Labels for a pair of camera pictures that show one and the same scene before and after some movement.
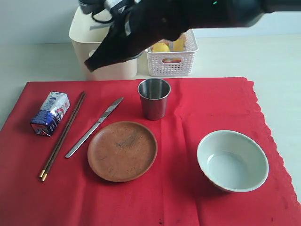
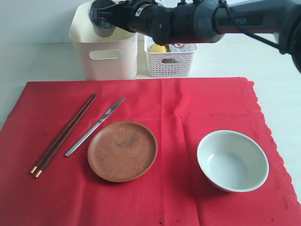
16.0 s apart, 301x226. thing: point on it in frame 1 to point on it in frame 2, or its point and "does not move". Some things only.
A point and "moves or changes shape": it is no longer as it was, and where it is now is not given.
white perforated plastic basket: [174, 63] does not move
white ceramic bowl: [233, 161] does not move
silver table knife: [92, 128] does not move
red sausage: [171, 60] moves or changes shape
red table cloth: [176, 191] does not move
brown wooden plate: [122, 151] does not move
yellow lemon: [160, 47] does not move
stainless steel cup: [154, 92] to [101, 28]
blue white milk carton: [55, 106] to [177, 47]
